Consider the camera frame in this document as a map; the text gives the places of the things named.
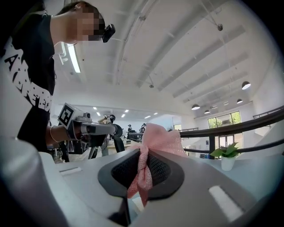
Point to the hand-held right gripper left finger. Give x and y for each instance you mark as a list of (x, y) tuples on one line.
[(88, 184)]

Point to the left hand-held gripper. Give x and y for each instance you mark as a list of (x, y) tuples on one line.
[(66, 114)]

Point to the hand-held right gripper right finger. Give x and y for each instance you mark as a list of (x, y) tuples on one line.
[(199, 188)]

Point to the pink cloth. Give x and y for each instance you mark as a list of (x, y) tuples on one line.
[(155, 137)]

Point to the person's left forearm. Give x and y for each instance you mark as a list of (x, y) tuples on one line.
[(61, 134)]

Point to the person's left hand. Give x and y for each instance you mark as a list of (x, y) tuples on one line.
[(76, 133)]

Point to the green plant in white pot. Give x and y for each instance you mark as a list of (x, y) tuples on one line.
[(227, 155)]

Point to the glass entrance door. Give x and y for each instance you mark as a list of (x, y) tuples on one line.
[(226, 140)]

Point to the light blue table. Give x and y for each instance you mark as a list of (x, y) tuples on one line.
[(255, 175)]

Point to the black metal railing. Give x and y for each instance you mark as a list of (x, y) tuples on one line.
[(222, 129)]

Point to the large glass window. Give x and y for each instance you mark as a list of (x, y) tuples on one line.
[(224, 119)]

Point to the white tube ceiling lamp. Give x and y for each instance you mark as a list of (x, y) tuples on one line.
[(74, 58)]

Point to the black pendant lamp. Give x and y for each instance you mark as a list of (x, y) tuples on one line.
[(195, 107), (239, 101), (246, 86), (207, 112)]

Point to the person in black t-shirt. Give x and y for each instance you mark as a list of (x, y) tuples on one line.
[(33, 77)]

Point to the person's head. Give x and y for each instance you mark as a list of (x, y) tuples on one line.
[(66, 26)]

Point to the black head camera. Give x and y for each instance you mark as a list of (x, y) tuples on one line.
[(108, 33)]

